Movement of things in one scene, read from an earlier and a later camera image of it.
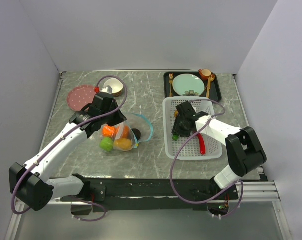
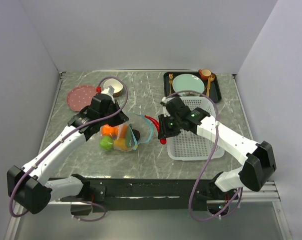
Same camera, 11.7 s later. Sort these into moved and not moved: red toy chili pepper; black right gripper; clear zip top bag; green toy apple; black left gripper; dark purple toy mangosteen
Moved: red toy chili pepper; black right gripper
Not moved: clear zip top bag; black left gripper; dark purple toy mangosteen; green toy apple
